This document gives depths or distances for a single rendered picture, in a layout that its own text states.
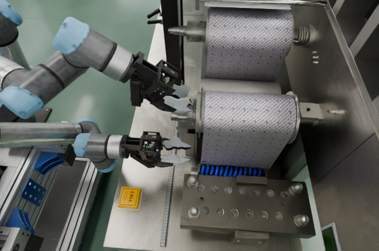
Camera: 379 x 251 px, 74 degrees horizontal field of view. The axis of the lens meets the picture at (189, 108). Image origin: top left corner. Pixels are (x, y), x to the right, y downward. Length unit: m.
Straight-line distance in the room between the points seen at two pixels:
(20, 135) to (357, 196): 0.87
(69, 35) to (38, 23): 3.06
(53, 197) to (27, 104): 1.33
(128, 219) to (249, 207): 0.42
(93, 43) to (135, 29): 2.56
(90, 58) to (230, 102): 0.36
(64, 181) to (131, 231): 1.02
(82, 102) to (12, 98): 1.90
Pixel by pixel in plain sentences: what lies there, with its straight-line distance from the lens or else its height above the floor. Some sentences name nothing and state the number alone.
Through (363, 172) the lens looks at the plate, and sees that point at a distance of 0.61.
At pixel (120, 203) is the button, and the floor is 0.92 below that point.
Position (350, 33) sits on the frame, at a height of 1.46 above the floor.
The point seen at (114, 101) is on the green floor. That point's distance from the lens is 2.41.
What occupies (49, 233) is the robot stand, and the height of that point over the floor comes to 0.21.
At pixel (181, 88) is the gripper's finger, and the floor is 1.33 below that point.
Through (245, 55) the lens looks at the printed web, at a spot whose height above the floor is 1.31.
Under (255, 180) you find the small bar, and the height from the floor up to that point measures 1.05.
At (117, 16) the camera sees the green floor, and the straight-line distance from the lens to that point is 3.38.
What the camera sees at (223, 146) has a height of 1.17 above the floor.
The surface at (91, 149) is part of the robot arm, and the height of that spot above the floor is 1.14.
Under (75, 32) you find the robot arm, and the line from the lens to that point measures 0.57.
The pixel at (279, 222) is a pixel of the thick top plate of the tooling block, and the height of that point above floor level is 1.03.
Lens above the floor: 1.84
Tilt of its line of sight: 55 degrees down
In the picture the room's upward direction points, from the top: straight up
